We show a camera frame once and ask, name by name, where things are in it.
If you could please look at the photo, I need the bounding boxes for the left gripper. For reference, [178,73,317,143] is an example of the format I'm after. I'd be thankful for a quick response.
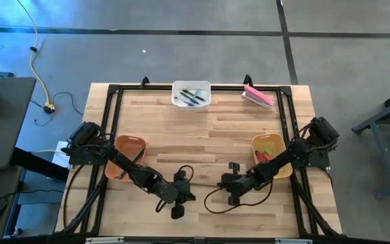
[162,169,196,220]

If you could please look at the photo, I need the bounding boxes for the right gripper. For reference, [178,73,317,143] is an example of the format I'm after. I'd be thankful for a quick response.
[217,162,260,207]

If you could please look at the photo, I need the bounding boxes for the teal pencil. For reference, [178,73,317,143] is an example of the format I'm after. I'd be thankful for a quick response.
[123,148,146,174]

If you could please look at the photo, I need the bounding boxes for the brown pencil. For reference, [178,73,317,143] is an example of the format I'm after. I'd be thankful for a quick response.
[118,152,146,180]

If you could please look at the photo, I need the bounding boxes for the black pen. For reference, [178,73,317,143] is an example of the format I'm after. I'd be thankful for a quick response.
[181,89,207,102]

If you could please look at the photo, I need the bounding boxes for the teal pen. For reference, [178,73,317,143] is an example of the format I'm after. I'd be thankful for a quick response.
[187,87,202,107]

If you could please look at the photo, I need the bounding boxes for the yellow plastic bin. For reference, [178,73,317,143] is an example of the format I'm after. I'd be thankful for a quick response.
[251,133,294,180]

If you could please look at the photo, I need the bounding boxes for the orange plastic bin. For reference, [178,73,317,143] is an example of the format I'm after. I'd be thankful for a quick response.
[104,135,148,183]

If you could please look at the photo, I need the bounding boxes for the white table clamp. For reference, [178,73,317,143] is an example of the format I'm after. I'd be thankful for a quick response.
[275,238,313,244]
[85,237,125,244]

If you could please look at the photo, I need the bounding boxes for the pink white stapler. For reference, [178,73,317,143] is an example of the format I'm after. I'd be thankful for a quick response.
[241,84,275,110]

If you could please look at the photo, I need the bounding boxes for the white plastic bin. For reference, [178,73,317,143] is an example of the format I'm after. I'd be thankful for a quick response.
[171,80,212,112]

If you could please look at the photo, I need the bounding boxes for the white paper sheet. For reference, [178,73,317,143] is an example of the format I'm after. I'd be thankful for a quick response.
[51,141,72,169]

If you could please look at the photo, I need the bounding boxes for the black desk foot bar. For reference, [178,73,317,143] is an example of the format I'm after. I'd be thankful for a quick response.
[10,148,70,182]

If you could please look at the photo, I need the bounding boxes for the black desk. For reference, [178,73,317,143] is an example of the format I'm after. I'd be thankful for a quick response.
[0,77,37,171]

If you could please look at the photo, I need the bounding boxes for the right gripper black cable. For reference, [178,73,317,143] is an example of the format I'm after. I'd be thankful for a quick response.
[203,179,274,215]

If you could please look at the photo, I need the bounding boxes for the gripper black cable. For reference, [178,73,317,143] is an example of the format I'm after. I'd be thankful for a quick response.
[155,164,195,214]
[203,179,274,215]

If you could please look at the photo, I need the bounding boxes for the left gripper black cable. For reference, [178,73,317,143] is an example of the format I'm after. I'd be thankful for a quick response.
[155,164,195,214]

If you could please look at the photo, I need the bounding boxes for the black aluminium table frame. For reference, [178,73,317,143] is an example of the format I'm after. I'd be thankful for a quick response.
[54,75,344,244]

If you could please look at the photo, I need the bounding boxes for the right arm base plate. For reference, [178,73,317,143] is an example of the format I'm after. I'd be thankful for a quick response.
[295,140,331,169]

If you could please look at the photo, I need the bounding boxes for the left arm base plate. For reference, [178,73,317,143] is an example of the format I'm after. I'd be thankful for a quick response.
[61,145,110,166]

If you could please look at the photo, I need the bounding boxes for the thick black cable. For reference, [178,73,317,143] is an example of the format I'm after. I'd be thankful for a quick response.
[62,164,86,230]

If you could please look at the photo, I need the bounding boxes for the thin black floor cable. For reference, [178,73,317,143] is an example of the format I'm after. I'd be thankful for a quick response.
[28,91,84,128]

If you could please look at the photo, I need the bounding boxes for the yellow floor cable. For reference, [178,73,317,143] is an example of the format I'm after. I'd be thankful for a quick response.
[16,0,52,106]

